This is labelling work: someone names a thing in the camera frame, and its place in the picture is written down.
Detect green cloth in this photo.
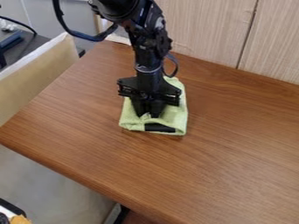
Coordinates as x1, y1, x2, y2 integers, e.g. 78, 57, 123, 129
117, 75, 190, 137

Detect black cable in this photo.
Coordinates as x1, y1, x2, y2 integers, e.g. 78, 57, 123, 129
161, 52, 182, 79
51, 0, 120, 43

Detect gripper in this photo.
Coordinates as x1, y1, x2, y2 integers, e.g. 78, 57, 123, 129
115, 67, 184, 119

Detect cardboard box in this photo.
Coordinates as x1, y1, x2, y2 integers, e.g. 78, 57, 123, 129
0, 31, 81, 127

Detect black desk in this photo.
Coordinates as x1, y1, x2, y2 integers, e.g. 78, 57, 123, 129
0, 15, 52, 71

